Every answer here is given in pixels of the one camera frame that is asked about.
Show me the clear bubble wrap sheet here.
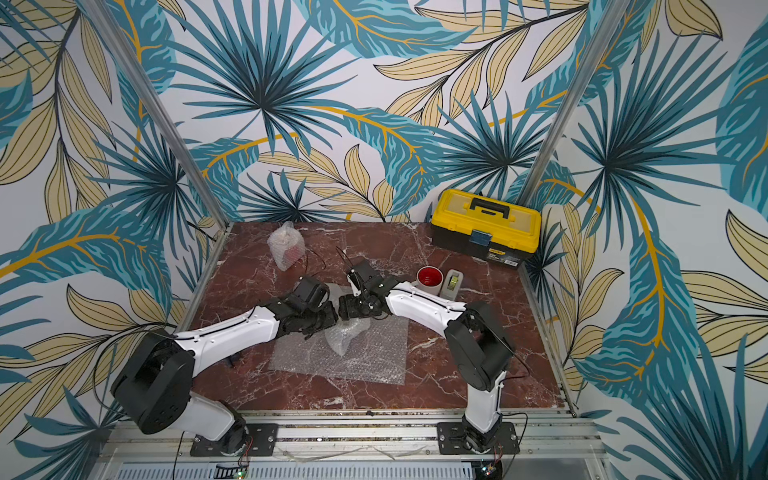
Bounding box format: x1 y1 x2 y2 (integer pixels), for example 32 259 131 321
267 222 307 272
269 316 409 385

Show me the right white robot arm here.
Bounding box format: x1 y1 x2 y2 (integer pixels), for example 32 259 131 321
338 260 515 434

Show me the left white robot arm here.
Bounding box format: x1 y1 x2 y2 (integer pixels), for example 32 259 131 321
111 277 337 456

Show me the white mug red inside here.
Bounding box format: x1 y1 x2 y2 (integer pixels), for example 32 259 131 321
414 266 444 295

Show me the small green white box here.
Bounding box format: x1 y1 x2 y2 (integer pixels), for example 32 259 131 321
440 269 464 301

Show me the yellow black toolbox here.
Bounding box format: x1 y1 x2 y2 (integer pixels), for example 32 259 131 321
430 189 542 267

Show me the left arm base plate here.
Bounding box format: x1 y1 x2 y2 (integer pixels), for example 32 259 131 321
190 422 279 459

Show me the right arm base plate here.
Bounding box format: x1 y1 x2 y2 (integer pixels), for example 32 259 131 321
436 420 520 455

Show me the front aluminium rail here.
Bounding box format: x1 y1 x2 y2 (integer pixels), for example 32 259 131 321
90 411 614 479

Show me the left aluminium frame post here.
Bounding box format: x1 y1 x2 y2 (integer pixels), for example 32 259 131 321
82 0 230 230

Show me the aluminium frame post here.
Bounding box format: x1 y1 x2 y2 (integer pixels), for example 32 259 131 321
82 0 230 230
517 1 629 207

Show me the right aluminium frame post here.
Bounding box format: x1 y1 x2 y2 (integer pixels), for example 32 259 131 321
517 1 629 207

